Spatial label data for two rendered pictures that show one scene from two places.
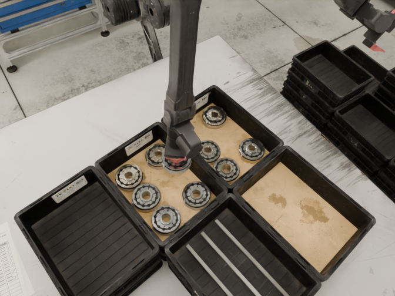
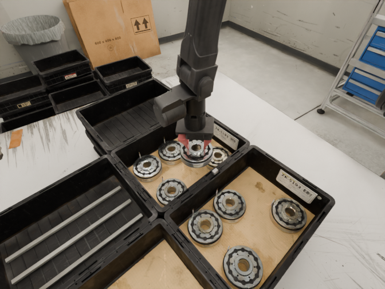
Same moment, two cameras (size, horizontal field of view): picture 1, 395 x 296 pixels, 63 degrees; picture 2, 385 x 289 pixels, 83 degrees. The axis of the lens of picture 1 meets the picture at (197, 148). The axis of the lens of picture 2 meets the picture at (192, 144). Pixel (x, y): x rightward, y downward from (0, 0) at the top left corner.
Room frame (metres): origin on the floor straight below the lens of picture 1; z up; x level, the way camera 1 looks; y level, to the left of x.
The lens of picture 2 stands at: (0.57, -0.38, 1.49)
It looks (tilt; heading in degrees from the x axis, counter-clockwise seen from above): 47 degrees down; 93
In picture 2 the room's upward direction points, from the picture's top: straight up
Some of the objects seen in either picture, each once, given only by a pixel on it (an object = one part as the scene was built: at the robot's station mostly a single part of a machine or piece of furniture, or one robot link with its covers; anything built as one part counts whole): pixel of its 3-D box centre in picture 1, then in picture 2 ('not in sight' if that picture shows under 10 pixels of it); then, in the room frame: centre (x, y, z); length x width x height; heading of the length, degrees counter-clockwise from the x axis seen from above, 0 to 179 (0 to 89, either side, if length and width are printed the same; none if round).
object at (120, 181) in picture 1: (129, 175); not in sight; (0.54, 0.25, 0.86); 0.10 x 0.10 x 0.01
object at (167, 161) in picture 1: (176, 157); (196, 148); (0.56, 0.07, 0.99); 0.10 x 0.10 x 0.01
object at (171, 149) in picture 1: (176, 138); (195, 118); (0.56, 0.07, 1.11); 0.10 x 0.07 x 0.07; 178
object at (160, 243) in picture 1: (160, 178); (181, 149); (0.51, 0.13, 0.92); 0.40 x 0.30 x 0.02; 45
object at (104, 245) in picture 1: (90, 237); (138, 119); (0.30, 0.34, 0.87); 0.40 x 0.30 x 0.11; 45
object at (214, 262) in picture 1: (238, 269); (74, 232); (0.23, -0.16, 0.87); 0.40 x 0.30 x 0.11; 45
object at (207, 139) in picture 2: not in sight; (199, 137); (0.57, 0.07, 1.04); 0.07 x 0.07 x 0.09; 88
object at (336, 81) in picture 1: (320, 92); not in sight; (1.48, -0.78, 0.37); 0.40 x 0.30 x 0.45; 37
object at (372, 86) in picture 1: (353, 80); not in sight; (1.72, -1.10, 0.26); 0.40 x 0.30 x 0.23; 37
